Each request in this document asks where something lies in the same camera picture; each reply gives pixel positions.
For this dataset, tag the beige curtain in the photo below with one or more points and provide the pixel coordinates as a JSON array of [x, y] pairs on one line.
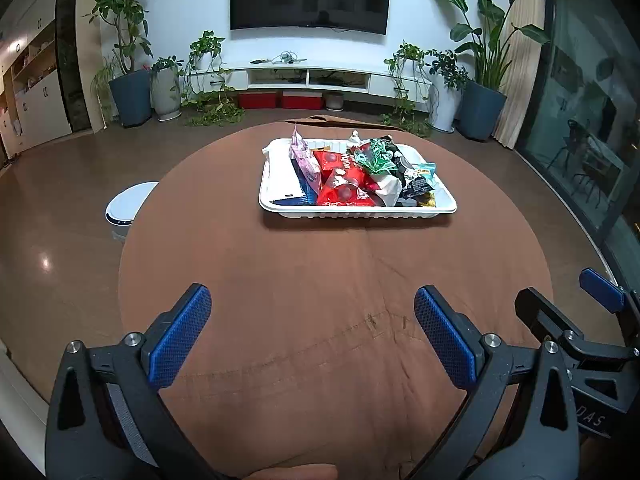
[[517, 60]]

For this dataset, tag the plain white snack packet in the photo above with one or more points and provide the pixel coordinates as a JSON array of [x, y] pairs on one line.
[[280, 175]]

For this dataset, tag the broad-leaf plant in blue pot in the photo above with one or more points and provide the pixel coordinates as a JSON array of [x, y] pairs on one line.
[[480, 110]]

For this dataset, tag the white floating television cabinet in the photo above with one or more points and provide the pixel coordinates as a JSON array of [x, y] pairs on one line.
[[370, 82]]

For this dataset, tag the small plant in white pot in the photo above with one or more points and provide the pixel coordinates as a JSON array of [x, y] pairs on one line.
[[166, 95]]

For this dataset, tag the small white pot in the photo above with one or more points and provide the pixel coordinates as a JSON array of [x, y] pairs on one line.
[[334, 101]]

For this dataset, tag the green snack packet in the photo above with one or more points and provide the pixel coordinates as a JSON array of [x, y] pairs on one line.
[[377, 157]]

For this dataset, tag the leafy tree in blue pot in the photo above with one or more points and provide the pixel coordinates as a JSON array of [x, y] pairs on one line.
[[130, 100]]

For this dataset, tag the pink snack packet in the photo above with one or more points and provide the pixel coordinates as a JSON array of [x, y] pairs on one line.
[[304, 160]]

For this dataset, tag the person's left hand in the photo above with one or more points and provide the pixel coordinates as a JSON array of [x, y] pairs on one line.
[[295, 473]]

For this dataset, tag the red storage box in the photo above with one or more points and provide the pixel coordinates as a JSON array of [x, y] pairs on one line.
[[301, 101], [257, 101]]

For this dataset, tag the blue cookie packet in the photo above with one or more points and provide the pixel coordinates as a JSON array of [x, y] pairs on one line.
[[300, 200]]

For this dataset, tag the trailing vine plant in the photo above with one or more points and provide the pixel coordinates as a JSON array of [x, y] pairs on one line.
[[405, 60]]

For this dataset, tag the glass sliding door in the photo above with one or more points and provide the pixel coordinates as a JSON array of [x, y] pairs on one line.
[[585, 110]]

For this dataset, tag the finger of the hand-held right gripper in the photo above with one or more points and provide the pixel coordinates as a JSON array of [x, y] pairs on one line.
[[537, 310], [602, 287]]

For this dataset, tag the trailing pothos plant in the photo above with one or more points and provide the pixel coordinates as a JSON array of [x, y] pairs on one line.
[[215, 110]]

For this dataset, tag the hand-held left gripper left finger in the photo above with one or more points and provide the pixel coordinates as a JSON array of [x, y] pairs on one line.
[[177, 340]]

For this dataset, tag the bushy plant in white pot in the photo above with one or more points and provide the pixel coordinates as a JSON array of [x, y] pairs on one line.
[[445, 107]]

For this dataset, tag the white plastic tray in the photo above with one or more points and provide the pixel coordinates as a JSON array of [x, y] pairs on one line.
[[350, 212]]

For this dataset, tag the white wall cabinet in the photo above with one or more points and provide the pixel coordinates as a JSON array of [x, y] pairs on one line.
[[40, 105]]

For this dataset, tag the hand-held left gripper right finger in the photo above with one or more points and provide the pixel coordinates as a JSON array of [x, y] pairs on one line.
[[445, 335]]

